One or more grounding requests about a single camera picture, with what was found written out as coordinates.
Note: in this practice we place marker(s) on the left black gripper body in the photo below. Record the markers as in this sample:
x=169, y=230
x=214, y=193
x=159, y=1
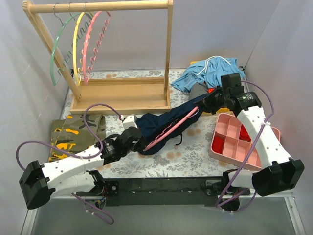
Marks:
x=136, y=141

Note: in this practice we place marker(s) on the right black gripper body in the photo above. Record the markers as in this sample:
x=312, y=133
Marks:
x=208, y=102

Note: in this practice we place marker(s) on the navy blue shorts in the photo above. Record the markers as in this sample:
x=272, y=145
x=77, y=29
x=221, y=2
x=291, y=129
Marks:
x=152, y=125

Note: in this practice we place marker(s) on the pink hanger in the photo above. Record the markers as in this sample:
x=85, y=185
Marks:
x=87, y=68
x=167, y=132

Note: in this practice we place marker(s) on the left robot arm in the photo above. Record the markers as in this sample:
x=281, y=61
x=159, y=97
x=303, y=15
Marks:
x=41, y=182

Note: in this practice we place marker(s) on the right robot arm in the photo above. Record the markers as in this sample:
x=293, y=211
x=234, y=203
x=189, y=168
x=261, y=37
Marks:
x=279, y=171

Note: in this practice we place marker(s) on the light blue shorts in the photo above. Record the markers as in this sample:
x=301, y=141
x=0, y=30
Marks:
x=207, y=72

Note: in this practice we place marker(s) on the camouflage shorts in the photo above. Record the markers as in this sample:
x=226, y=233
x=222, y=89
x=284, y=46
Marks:
x=69, y=135

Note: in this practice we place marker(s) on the green hanger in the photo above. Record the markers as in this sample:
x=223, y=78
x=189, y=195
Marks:
x=79, y=33

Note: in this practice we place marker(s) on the yellow hanger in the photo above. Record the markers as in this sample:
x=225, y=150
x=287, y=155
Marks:
x=75, y=49

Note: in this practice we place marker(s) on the yellow plastic tray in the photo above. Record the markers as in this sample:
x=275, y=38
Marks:
x=221, y=110

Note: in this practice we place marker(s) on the grey garment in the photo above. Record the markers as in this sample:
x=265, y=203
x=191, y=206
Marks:
x=198, y=90

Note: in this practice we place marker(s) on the red cloth in organizer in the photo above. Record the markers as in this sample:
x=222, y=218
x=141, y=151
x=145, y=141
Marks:
x=243, y=135
x=217, y=144

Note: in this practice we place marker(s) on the pink divided organizer tray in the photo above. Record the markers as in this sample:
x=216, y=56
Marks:
x=234, y=150

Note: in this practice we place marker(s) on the wooden clothes rack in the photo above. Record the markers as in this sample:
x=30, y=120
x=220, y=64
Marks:
x=105, y=95

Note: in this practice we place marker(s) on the floral table mat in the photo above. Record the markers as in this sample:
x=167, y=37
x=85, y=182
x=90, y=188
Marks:
x=191, y=158

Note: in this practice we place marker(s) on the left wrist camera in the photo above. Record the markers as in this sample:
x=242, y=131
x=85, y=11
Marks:
x=129, y=121

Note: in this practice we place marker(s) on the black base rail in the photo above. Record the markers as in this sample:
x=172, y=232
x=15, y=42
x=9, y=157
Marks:
x=157, y=191

